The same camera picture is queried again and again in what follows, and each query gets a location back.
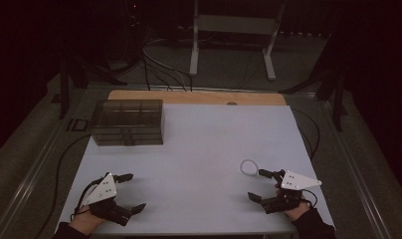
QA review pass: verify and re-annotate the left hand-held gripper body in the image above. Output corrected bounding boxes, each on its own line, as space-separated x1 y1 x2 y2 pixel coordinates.
80 171 134 227

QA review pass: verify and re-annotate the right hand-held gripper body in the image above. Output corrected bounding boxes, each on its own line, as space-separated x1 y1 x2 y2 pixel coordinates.
260 168 322 214

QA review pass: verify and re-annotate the translucent white ring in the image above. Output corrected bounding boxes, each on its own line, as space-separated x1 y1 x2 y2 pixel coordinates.
239 158 261 177

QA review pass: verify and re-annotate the smoky transparent drawer box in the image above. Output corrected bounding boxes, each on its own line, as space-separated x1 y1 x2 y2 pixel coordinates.
90 99 165 147

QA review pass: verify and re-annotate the person's right hand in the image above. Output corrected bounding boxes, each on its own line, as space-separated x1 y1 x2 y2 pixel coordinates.
283 200 311 222

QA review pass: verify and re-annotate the person's left hand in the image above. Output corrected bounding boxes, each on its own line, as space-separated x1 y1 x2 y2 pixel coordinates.
69 205 105 236

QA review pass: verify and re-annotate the white table mat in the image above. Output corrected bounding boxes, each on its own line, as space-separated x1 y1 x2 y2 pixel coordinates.
54 103 336 237

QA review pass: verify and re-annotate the black tripod stand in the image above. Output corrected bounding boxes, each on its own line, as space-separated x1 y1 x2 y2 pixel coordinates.
278 19 349 132
58 59 128 120

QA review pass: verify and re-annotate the dark equipment rack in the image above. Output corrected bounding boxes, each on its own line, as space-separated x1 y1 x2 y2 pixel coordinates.
122 0 144 64

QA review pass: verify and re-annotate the white metal stand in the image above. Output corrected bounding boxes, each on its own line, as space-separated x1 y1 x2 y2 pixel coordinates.
188 0 288 82

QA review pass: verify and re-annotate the left hand-held gripper cable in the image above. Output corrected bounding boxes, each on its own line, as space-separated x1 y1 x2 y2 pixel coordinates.
71 175 107 222

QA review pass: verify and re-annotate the hand-held gripper cable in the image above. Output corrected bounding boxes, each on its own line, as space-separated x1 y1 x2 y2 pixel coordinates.
71 175 107 222
301 188 319 210

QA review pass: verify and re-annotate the right hand-held gripper cable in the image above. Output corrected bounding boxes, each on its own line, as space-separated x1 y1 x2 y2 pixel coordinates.
301 188 319 210

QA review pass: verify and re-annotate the long black floor cable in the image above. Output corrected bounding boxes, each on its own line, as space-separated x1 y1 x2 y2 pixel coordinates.
34 133 93 239

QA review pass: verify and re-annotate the looped black floor cable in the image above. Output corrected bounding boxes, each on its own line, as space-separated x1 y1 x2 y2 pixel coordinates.
290 108 321 162

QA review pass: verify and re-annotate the metal floor rail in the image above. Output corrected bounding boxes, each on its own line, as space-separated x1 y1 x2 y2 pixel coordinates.
0 89 91 239
321 99 394 239

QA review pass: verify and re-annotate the black floor socket frame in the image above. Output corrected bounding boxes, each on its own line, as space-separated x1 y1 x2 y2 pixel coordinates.
67 118 90 132

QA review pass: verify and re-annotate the thin black floor cable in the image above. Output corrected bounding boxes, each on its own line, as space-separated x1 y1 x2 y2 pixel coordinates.
141 49 152 92

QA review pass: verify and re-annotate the white floor cable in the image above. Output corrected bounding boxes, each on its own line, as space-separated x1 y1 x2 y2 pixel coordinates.
142 39 187 92

